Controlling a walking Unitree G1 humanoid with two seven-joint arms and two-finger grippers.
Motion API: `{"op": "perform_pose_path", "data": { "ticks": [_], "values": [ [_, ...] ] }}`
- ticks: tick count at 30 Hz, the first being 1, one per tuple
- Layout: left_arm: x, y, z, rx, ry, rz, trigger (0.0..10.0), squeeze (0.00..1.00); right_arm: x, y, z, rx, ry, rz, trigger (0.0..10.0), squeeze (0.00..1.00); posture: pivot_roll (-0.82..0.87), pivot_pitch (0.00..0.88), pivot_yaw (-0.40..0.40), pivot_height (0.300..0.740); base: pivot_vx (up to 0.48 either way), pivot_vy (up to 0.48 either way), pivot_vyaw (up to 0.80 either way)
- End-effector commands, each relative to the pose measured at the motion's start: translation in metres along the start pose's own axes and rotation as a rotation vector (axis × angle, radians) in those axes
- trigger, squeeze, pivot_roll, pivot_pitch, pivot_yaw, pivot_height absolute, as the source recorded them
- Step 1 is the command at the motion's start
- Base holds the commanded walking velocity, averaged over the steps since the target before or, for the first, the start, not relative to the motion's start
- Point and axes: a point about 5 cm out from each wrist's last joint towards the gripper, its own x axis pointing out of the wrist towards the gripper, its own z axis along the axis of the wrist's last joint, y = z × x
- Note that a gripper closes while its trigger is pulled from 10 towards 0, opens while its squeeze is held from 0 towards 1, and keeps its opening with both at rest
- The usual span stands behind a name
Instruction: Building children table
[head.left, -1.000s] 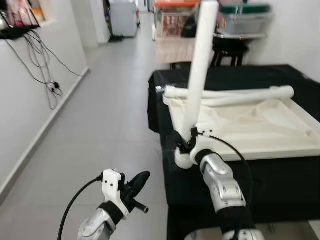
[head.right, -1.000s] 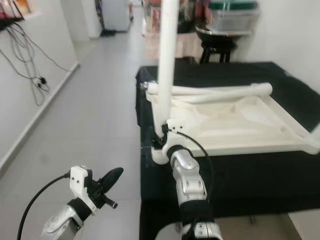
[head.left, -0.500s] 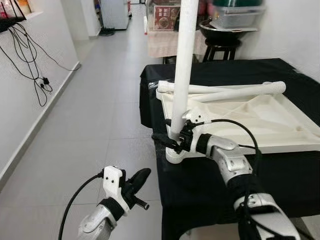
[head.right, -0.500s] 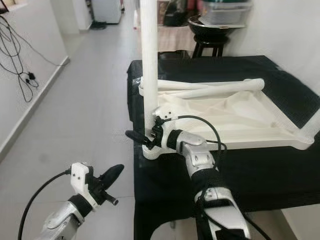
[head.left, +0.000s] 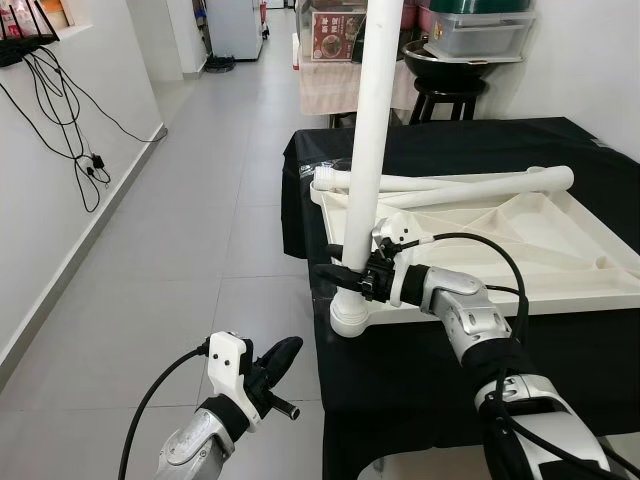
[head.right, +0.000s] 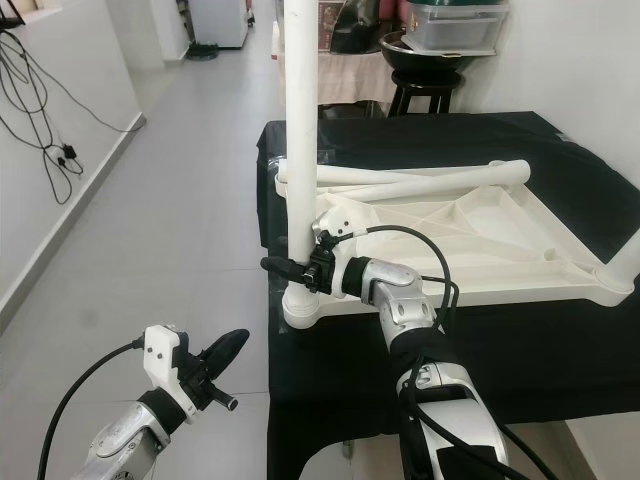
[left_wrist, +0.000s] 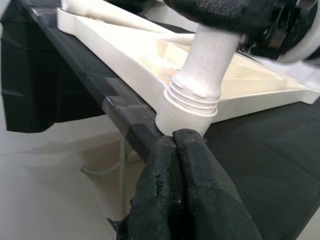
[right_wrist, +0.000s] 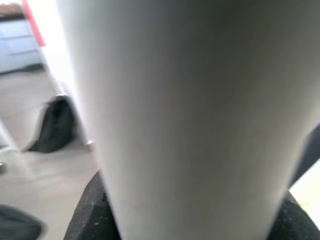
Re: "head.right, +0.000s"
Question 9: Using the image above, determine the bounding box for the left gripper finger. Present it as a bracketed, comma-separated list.
[200, 350, 243, 385]
[198, 328, 251, 368]

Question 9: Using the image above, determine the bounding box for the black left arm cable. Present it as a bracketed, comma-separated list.
[38, 340, 151, 480]

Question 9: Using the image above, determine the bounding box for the white fridge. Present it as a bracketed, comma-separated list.
[192, 0, 254, 51]

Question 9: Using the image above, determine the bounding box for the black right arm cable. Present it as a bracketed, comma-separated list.
[358, 224, 561, 480]

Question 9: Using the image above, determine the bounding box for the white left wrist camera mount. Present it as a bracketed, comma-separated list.
[143, 323, 201, 421]

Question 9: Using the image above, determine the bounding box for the black wall cable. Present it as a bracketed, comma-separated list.
[0, 30, 146, 136]

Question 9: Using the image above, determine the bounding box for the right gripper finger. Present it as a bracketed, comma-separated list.
[260, 255, 311, 281]

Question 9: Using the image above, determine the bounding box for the green pot lid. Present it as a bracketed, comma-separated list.
[408, 0, 509, 9]

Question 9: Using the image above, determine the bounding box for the black power adapter cable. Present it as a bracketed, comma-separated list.
[0, 35, 83, 206]

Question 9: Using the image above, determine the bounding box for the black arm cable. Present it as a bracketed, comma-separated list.
[358, 224, 561, 480]
[38, 340, 151, 480]

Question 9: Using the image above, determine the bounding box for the black shiny pan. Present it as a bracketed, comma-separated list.
[332, 0, 401, 56]

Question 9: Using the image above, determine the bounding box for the clear plastic container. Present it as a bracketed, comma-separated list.
[400, 5, 509, 56]

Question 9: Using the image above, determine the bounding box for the black tablecloth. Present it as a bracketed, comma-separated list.
[257, 110, 640, 480]

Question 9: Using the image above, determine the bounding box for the black wire basket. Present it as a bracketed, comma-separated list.
[0, 0, 26, 29]

